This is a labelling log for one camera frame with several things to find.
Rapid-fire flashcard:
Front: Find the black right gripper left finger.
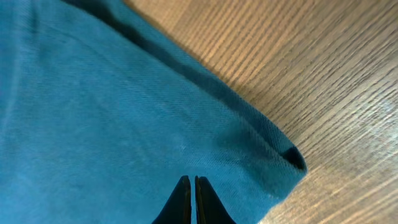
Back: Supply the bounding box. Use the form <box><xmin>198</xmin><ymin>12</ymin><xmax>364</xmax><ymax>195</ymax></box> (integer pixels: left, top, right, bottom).
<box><xmin>152</xmin><ymin>175</ymin><xmax>192</xmax><ymax>224</ymax></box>

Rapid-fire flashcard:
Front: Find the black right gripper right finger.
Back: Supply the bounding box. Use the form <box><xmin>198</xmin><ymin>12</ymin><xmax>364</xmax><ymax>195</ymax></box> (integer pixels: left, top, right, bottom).
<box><xmin>195</xmin><ymin>176</ymin><xmax>236</xmax><ymax>224</ymax></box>

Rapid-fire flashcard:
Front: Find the blue polo shirt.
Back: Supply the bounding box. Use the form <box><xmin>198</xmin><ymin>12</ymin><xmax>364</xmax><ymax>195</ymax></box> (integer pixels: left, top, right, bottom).
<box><xmin>1</xmin><ymin>1</ymin><xmax>307</xmax><ymax>223</ymax></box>

